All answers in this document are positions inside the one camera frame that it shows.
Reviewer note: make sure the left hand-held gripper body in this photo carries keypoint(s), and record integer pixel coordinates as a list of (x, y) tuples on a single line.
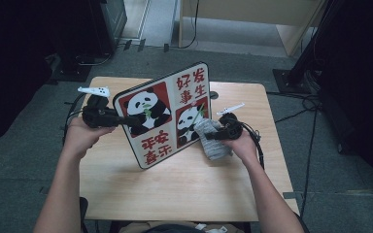
[(97, 115)]

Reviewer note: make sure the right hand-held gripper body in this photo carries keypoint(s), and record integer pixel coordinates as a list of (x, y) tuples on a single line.
[(231, 127)]

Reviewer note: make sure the panda print board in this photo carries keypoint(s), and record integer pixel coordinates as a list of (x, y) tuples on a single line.
[(162, 97)]

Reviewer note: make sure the person's right hand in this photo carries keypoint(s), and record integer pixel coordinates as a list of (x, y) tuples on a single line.
[(244, 150)]

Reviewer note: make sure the person's left hand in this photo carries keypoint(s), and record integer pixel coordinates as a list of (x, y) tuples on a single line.
[(77, 137)]

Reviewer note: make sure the dark stand base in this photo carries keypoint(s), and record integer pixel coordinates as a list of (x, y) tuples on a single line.
[(68, 73)]

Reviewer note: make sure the black metal stand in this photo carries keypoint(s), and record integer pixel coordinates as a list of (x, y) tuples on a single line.
[(291, 81)]

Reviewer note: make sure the black floor tape strip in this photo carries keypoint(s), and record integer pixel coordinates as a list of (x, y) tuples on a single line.
[(127, 44), (142, 44)]

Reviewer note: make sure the black chair armrest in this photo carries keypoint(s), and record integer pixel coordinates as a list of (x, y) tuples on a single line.
[(302, 224), (84, 213)]

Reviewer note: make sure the dark curtain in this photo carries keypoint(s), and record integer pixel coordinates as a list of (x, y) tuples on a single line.
[(19, 48), (362, 81)]

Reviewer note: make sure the light wooden cabinet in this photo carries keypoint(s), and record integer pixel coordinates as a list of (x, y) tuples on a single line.
[(239, 9)]

